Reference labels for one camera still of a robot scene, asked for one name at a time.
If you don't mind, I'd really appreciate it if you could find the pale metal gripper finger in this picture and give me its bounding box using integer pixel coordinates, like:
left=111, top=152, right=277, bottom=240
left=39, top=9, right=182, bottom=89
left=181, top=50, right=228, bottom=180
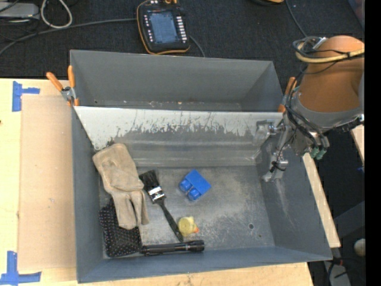
left=252, top=120, right=279, bottom=145
left=261, top=153, right=289, bottom=182

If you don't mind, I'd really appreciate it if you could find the brown cardboard board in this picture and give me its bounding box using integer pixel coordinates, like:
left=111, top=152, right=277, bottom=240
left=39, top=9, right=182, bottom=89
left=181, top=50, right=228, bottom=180
left=17, top=95, right=79, bottom=275

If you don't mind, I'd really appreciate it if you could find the grey metal bin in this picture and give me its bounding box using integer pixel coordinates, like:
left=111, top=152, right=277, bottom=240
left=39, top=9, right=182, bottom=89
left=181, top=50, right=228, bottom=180
left=68, top=49, right=333, bottom=284

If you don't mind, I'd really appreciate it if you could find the beige work glove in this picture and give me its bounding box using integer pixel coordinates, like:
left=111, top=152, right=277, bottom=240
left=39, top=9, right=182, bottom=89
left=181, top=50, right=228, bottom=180
left=92, top=143, right=151, bottom=231

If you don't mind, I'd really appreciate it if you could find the black paintbrush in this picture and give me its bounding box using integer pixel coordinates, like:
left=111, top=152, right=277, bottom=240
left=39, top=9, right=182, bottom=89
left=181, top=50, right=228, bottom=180
left=139, top=170, right=185, bottom=243

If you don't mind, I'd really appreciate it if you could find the yellow toy duck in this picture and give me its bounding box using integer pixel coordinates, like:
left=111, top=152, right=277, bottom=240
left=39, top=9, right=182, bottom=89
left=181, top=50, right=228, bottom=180
left=177, top=216, right=200, bottom=238

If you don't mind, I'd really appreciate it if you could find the blue toy block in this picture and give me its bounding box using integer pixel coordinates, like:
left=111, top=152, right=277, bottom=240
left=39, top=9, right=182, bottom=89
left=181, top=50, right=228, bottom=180
left=177, top=169, right=213, bottom=203

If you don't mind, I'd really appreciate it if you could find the black flashlight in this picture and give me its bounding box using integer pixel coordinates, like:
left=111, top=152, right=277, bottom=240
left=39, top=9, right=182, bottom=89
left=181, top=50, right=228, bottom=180
left=139, top=240, right=205, bottom=257

